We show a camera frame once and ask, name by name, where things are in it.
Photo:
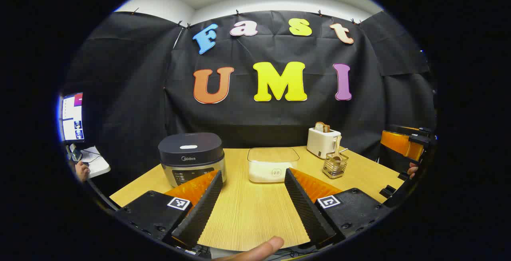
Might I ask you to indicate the clear plastic rice container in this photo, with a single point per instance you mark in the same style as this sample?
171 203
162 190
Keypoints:
271 154

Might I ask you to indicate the small grey desk device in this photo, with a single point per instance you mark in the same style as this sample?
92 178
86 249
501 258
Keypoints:
75 152

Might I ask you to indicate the computer monitor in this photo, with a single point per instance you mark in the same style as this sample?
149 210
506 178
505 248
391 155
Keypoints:
72 117

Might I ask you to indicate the bread slice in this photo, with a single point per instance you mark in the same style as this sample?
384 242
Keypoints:
321 127

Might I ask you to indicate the white side table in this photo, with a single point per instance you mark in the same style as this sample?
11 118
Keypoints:
98 165

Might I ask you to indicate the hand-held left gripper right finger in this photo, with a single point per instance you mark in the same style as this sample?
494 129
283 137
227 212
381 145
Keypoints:
305 209

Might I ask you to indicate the black and silver rice cooker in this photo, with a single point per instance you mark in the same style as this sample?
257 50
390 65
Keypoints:
189 151

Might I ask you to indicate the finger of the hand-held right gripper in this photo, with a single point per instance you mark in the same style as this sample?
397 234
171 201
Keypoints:
399 143
419 130

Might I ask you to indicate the wooden spoon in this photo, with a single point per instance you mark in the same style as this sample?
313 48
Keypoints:
337 147

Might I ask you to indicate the black backdrop cloth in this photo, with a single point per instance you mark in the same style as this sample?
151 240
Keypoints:
279 117

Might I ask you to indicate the white toaster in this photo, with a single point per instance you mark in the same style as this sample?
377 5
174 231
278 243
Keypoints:
319 143

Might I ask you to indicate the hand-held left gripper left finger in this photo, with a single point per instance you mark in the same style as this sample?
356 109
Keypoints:
201 209

